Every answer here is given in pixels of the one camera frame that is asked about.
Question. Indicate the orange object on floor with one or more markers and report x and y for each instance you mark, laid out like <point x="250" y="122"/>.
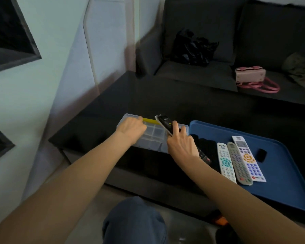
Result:
<point x="220" y="219"/>

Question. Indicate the person's right forearm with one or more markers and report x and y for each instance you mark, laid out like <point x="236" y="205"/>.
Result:
<point x="239" y="203"/>

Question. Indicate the large dark wall frame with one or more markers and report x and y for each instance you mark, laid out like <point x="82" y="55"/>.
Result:
<point x="7" y="32"/>

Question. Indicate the white remote with orange buttons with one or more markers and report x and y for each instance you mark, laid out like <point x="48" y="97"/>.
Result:
<point x="247" y="157"/>

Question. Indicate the person's left thumb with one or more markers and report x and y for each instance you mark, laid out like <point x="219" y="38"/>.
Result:
<point x="143" y="127"/>

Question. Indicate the small black key fob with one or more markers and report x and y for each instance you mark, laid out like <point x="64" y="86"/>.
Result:
<point x="261" y="155"/>

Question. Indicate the olive green cloth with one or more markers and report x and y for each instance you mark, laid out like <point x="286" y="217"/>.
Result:
<point x="298" y="67"/>

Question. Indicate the blue plastic tray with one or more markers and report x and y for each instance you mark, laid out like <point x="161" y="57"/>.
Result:
<point x="277" y="175"/>

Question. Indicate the person's leg in jeans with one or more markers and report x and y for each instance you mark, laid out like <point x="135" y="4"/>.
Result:
<point x="133" y="223"/>

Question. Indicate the black plastic bag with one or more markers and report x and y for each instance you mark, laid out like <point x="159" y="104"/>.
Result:
<point x="193" y="49"/>

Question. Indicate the person's left forearm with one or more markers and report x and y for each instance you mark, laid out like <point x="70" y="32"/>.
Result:
<point x="63" y="190"/>

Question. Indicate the white leaning panel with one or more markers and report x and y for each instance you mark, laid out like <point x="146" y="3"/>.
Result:
<point x="106" y="40"/>

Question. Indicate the black remote with coloured buttons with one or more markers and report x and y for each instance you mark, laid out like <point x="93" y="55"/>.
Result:
<point x="204" y="157"/>

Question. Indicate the clear plastic organizer box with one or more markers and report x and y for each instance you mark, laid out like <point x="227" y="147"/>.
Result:
<point x="153" y="139"/>

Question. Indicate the grey remote control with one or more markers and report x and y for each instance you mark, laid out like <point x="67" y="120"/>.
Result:
<point x="239" y="165"/>

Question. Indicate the pink handbag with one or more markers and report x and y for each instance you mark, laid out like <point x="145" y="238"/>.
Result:
<point x="251" y="76"/>

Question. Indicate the person's right hand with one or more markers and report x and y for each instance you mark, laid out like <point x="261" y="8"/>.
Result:
<point x="181" y="147"/>

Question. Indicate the black coffee table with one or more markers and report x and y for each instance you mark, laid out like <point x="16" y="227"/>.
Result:
<point x="147" y="99"/>

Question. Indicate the white remote with teal buttons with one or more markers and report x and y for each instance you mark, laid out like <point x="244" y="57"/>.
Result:
<point x="226" y="162"/>

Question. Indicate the person's left hand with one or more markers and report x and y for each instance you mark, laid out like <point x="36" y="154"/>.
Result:
<point x="131" y="130"/>

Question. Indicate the dark grey sofa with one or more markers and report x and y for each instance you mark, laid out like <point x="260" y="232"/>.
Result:
<point x="266" y="32"/>

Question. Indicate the large black remote control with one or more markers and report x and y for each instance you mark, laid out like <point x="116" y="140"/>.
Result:
<point x="209" y="147"/>

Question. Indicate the yellow item in organizer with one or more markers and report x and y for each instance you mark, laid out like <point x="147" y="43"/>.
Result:
<point x="150" y="120"/>

